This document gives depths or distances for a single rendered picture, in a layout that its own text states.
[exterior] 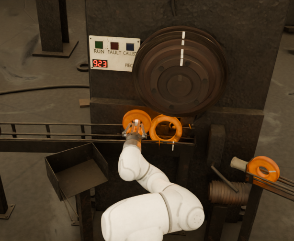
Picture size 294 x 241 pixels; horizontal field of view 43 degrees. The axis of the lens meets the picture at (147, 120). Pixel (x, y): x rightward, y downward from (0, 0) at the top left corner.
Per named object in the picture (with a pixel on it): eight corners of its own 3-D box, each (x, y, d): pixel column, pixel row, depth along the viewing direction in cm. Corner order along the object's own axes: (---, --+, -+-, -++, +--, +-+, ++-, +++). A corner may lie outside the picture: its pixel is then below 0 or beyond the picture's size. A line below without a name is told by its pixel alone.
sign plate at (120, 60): (91, 67, 201) (89, 35, 191) (139, 70, 200) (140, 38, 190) (90, 69, 200) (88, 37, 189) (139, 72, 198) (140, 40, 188)
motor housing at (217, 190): (198, 236, 242) (209, 174, 212) (233, 239, 241) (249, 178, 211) (199, 253, 231) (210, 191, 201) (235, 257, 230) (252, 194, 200)
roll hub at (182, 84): (149, 103, 189) (151, 51, 173) (205, 107, 188) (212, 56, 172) (148, 109, 184) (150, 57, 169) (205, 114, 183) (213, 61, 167)
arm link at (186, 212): (186, 178, 131) (150, 185, 127) (213, 196, 115) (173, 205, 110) (187, 212, 134) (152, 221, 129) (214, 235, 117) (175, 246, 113)
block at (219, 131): (204, 155, 222) (209, 122, 208) (218, 156, 222) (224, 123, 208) (205, 167, 213) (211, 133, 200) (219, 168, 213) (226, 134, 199)
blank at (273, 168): (257, 182, 199) (254, 185, 197) (246, 157, 196) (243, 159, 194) (284, 180, 188) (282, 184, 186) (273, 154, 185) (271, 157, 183)
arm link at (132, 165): (115, 152, 180) (135, 167, 185) (110, 175, 167) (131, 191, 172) (131, 141, 175) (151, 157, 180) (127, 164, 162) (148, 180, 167)
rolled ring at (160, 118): (177, 111, 203) (177, 110, 207) (144, 119, 206) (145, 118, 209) (186, 142, 208) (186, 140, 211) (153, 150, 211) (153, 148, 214)
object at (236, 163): (235, 163, 205) (236, 154, 202) (250, 169, 200) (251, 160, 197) (230, 169, 201) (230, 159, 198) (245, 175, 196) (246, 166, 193)
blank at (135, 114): (121, 109, 199) (120, 113, 196) (150, 108, 197) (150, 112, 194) (124, 132, 208) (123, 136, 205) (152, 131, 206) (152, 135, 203)
